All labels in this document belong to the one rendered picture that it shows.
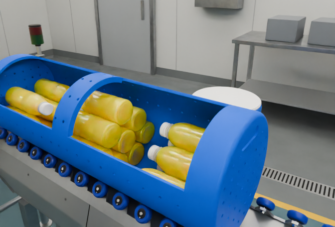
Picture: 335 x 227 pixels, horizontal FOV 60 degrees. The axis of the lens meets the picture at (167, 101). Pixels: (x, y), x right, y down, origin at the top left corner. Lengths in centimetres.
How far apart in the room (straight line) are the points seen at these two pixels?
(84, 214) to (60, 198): 11
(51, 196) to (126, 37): 426
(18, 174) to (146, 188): 63
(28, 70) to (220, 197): 88
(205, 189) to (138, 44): 449
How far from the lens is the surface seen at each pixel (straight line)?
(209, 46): 433
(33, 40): 172
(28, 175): 110
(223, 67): 431
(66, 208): 96
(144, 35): 484
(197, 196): 54
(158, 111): 89
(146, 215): 73
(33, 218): 145
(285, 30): 322
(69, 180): 93
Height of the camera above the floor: 147
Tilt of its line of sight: 23 degrees down
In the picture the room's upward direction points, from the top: straight up
